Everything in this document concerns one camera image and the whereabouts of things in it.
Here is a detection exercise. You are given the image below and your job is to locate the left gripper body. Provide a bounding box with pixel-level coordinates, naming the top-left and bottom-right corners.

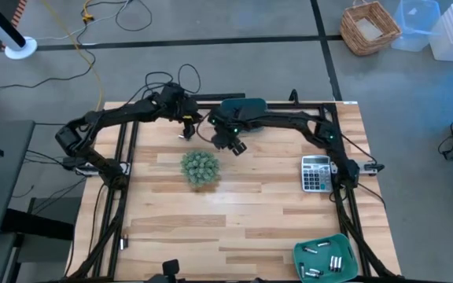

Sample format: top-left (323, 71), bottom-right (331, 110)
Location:
top-left (158, 83), bottom-right (204, 122)

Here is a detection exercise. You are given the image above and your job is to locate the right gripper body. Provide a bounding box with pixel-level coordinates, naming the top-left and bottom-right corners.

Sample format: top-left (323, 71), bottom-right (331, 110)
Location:
top-left (207, 105), bottom-right (248, 156)

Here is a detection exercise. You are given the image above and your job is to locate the long black floor cable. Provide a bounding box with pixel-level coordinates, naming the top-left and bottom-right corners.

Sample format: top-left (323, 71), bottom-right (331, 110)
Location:
top-left (0, 23), bottom-right (97, 90)

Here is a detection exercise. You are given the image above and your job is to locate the yellow cable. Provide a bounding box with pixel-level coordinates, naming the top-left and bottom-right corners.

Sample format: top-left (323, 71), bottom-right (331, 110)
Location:
top-left (42, 0), bottom-right (105, 134)

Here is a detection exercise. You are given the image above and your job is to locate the pole stand with round base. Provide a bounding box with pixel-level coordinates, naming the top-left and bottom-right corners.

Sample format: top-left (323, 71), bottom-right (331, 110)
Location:
top-left (0, 0), bottom-right (39, 61)

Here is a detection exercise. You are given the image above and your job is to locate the black boxy object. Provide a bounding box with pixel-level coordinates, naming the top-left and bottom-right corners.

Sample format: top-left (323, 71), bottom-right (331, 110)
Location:
top-left (143, 259), bottom-right (188, 283)

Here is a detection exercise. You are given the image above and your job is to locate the wicker basket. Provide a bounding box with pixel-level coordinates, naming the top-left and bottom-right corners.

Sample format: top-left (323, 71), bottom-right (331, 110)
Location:
top-left (339, 0), bottom-right (403, 57)

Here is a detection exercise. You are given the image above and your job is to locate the clear plastic tub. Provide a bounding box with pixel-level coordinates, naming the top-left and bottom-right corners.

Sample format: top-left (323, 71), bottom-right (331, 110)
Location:
top-left (390, 0), bottom-right (442, 53)

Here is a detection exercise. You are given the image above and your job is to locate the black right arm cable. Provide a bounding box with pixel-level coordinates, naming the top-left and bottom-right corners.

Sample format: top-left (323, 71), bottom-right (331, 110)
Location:
top-left (340, 133), bottom-right (379, 164)

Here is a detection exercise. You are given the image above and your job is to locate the grey desk calculator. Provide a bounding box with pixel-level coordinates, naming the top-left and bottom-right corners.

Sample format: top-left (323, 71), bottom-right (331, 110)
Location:
top-left (300, 155), bottom-right (333, 193)

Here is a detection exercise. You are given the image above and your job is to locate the black desk foot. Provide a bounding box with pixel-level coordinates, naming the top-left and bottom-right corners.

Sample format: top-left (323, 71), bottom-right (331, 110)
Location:
top-left (0, 208), bottom-right (75, 241)

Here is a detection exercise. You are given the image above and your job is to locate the black floor cable loop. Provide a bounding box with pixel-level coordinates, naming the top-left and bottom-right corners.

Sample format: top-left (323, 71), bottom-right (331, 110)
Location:
top-left (115, 0), bottom-right (153, 33)

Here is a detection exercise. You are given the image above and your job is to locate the light green plastic bin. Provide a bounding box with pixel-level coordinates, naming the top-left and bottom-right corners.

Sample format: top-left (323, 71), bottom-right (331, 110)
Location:
top-left (292, 233), bottom-right (360, 283)

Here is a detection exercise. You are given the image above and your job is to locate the green succulent in grey pot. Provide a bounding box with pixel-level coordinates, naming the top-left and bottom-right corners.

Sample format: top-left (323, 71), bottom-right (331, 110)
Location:
top-left (179, 150), bottom-right (222, 186)

